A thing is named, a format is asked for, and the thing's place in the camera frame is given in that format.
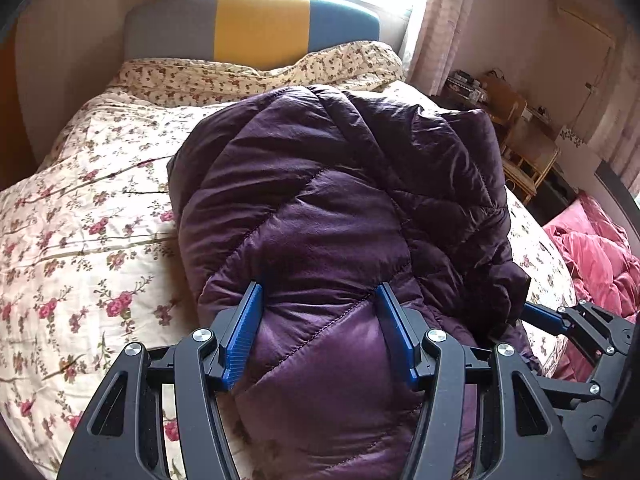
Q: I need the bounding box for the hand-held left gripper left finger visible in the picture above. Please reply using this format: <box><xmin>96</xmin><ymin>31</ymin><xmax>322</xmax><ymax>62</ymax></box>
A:
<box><xmin>56</xmin><ymin>281</ymin><xmax>263</xmax><ymax>480</ymax></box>

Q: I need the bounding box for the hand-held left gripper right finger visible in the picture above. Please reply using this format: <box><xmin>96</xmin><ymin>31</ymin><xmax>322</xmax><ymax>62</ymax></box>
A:
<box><xmin>375</xmin><ymin>282</ymin><xmax>583</xmax><ymax>480</ymax></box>

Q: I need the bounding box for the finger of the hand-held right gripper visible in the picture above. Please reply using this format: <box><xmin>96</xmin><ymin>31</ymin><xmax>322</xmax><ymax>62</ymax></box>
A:
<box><xmin>522</xmin><ymin>300</ymin><xmax>638</xmax><ymax>361</ymax></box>
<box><xmin>537</xmin><ymin>375</ymin><xmax>618</xmax><ymax>411</ymax></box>

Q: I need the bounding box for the purple quilted down jacket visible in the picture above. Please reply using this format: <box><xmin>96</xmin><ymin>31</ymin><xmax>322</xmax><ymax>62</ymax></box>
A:
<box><xmin>167</xmin><ymin>84</ymin><xmax>538</xmax><ymax>480</ymax></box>

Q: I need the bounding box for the pink velvet blanket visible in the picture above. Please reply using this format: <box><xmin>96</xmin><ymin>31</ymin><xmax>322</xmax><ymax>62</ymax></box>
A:
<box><xmin>542</xmin><ymin>192</ymin><xmax>640</xmax><ymax>381</ymax></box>

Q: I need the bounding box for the wooden chair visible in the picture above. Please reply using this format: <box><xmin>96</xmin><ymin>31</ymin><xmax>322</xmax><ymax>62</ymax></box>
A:
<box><xmin>500</xmin><ymin>95</ymin><xmax>561</xmax><ymax>206</ymax></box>

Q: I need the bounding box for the floral duvet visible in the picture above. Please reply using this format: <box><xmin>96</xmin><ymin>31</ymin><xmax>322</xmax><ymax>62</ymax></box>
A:
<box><xmin>0</xmin><ymin>40</ymin><xmax>578</xmax><ymax>480</ymax></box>

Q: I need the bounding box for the wooden desk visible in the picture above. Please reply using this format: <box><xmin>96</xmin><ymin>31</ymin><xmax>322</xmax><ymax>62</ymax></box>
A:
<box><xmin>430</xmin><ymin>70</ymin><xmax>566</xmax><ymax>151</ymax></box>

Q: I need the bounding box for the pink curtain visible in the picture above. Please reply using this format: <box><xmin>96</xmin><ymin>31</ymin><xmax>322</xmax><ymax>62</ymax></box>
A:
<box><xmin>405</xmin><ymin>0</ymin><xmax>486</xmax><ymax>96</ymax></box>

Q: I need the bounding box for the grey yellow blue headboard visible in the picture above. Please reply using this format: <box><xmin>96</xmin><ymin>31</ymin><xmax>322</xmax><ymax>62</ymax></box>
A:
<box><xmin>123</xmin><ymin>0</ymin><xmax>381</xmax><ymax>63</ymax></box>

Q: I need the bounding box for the wooden cabinet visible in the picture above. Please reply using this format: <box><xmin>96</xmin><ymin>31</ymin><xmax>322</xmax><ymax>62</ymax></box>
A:
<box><xmin>0</xmin><ymin>35</ymin><xmax>38</xmax><ymax>191</ymax></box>

